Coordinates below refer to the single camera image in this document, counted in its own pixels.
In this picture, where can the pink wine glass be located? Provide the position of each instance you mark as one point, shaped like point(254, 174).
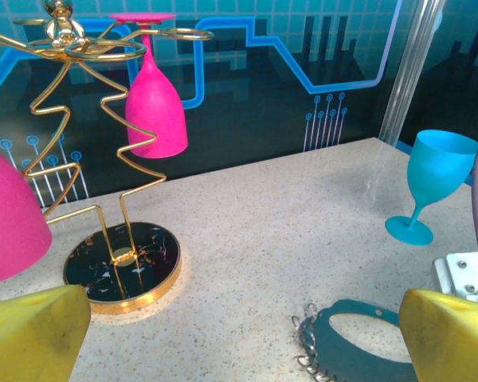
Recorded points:
point(8, 223)
point(155, 111)

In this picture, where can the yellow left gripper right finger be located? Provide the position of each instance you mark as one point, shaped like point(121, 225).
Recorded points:
point(450, 342)

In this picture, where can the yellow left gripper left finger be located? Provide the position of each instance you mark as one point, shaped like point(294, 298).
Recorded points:
point(32, 338)

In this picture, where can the white metal bracket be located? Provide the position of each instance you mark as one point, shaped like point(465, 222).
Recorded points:
point(454, 274)

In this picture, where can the blue wine glass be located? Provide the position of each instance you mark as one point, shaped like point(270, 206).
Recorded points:
point(438, 175)

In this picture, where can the aluminium frame post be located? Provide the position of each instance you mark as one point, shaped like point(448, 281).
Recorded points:
point(414, 59)

